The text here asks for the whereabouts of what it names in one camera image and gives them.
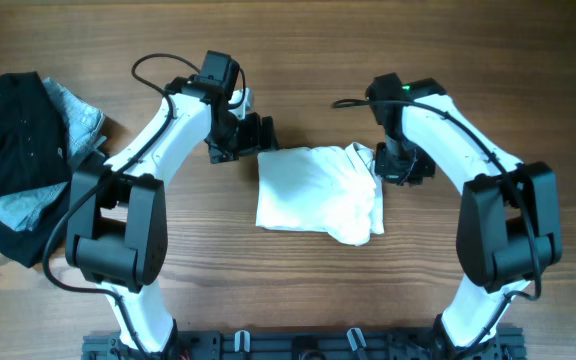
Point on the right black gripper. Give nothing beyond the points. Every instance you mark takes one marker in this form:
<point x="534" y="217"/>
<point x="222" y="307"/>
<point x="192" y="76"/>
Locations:
<point x="400" y="167"/>

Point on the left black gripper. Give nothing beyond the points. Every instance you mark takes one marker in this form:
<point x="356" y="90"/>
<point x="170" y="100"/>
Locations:
<point x="254" y="138"/>

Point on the white polo shirt black print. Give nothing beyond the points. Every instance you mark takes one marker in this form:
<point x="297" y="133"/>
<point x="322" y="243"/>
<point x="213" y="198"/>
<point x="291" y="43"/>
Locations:
<point x="326" y="189"/>

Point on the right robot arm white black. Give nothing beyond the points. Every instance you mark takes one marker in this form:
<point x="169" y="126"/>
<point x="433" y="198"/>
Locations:
<point x="508" y="229"/>

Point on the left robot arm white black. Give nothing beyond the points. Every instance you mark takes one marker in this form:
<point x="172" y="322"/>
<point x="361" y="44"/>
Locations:
<point x="117" y="223"/>

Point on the light blue denim garment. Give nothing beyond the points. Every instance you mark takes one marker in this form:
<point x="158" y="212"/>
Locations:
<point x="83" y="123"/>

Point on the black folded polo shirt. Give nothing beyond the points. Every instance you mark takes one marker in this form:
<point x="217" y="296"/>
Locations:
<point x="32" y="136"/>

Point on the black folded garment bottom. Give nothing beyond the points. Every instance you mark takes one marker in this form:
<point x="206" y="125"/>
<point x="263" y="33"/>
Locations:
<point x="43" y="230"/>

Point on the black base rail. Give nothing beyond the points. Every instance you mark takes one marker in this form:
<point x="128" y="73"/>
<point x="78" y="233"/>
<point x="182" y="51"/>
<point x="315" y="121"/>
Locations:
<point x="398" y="343"/>

